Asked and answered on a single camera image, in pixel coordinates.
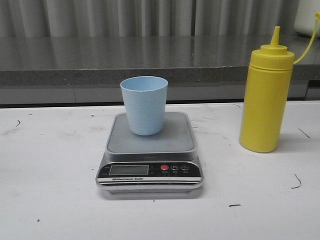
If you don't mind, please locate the light blue plastic cup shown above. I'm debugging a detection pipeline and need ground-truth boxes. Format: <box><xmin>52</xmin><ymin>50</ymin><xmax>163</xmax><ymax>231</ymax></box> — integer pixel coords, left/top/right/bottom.
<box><xmin>120</xmin><ymin>76</ymin><xmax>169</xmax><ymax>136</ymax></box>

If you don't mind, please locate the yellow squeeze bottle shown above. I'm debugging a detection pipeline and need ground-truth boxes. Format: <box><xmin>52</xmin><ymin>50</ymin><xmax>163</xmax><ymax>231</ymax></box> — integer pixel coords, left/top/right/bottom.
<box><xmin>239</xmin><ymin>12</ymin><xmax>320</xmax><ymax>153</ymax></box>

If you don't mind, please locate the silver electronic kitchen scale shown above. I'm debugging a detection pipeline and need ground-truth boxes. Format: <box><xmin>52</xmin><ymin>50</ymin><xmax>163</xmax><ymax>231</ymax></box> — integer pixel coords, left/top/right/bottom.
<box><xmin>95</xmin><ymin>112</ymin><xmax>204</xmax><ymax>200</ymax></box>

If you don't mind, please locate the grey stone counter shelf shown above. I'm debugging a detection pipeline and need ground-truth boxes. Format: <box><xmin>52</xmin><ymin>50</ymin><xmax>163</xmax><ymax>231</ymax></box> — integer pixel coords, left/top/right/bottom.
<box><xmin>0</xmin><ymin>34</ymin><xmax>320</xmax><ymax>106</ymax></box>

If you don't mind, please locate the white container in background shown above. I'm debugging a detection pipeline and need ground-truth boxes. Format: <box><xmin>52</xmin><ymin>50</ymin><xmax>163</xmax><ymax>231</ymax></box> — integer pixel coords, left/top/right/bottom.
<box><xmin>294</xmin><ymin>0</ymin><xmax>320</xmax><ymax>37</ymax></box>

